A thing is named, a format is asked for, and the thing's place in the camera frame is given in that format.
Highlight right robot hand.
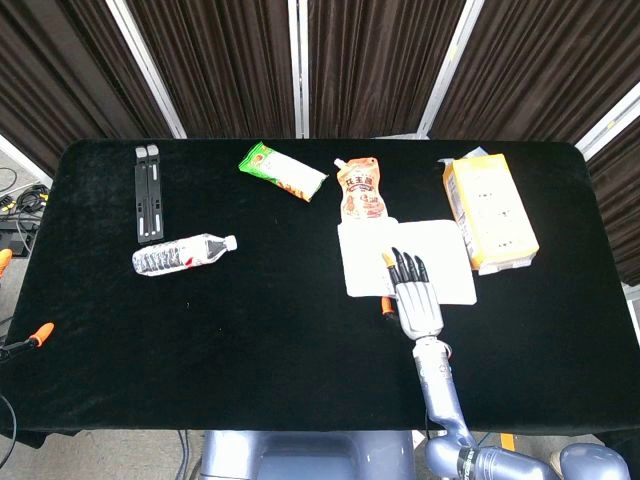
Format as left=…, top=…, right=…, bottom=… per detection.
left=380, top=246, right=445, bottom=342

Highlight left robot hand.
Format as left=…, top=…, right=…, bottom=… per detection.
left=0, top=248, right=55, bottom=363

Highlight white pad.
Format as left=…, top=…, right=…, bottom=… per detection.
left=336, top=216, right=478, bottom=306

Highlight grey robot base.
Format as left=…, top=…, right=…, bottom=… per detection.
left=198, top=429, right=417, bottom=480

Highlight yellow carton box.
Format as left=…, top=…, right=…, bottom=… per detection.
left=437, top=146, right=541, bottom=277

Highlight orange spouted sauce pouch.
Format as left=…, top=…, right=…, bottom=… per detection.
left=333, top=156, right=390, bottom=221

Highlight black velvet table cloth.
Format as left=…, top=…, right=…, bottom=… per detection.
left=0, top=137, right=640, bottom=438

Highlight clear plastic water bottle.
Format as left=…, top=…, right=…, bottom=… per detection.
left=131, top=232, right=239, bottom=278

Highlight green white snack packet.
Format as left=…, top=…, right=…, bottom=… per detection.
left=237, top=141, right=329, bottom=203

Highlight black folding laptop stand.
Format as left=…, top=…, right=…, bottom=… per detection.
left=134, top=143, right=166, bottom=245

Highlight dark brown pleated curtain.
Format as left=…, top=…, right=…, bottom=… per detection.
left=0, top=0, right=640, bottom=287

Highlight black cables on floor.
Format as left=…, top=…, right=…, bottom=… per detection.
left=0, top=167, right=51, bottom=259

